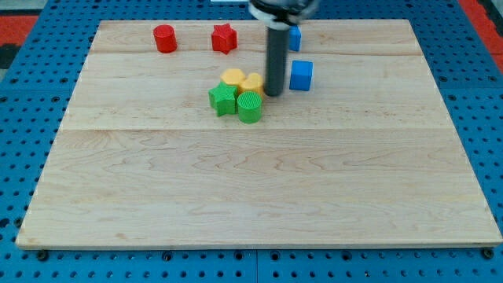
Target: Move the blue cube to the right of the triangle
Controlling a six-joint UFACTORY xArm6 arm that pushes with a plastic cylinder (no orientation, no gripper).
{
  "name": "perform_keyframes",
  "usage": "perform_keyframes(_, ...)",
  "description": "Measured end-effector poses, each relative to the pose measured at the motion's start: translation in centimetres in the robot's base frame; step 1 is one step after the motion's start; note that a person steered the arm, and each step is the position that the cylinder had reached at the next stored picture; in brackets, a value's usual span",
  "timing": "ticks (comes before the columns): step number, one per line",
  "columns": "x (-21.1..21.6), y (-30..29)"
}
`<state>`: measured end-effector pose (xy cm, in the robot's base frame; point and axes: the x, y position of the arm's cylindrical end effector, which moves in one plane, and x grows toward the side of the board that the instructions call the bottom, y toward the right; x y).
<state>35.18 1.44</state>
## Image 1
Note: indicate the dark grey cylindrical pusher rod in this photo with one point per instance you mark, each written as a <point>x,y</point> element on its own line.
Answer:
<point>276,57</point>

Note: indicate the green star block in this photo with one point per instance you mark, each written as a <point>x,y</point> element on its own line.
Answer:
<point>222,99</point>

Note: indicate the green cylinder block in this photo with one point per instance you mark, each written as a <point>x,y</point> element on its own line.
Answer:
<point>249,105</point>

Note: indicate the red star block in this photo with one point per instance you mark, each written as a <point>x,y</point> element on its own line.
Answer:
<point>224,38</point>

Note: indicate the blue cube block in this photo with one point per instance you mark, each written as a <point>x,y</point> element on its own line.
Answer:
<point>301,75</point>

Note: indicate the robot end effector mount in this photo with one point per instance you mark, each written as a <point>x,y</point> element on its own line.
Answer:
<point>281,14</point>

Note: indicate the wooden board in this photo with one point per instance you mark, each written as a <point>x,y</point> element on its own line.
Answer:
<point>367,158</point>

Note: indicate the yellow hexagon block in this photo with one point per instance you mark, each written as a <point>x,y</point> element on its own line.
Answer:
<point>232,76</point>

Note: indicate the blue triangle block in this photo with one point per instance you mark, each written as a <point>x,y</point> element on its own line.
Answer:
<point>295,38</point>

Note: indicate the red cylinder block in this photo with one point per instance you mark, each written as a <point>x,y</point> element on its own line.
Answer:
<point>165,38</point>

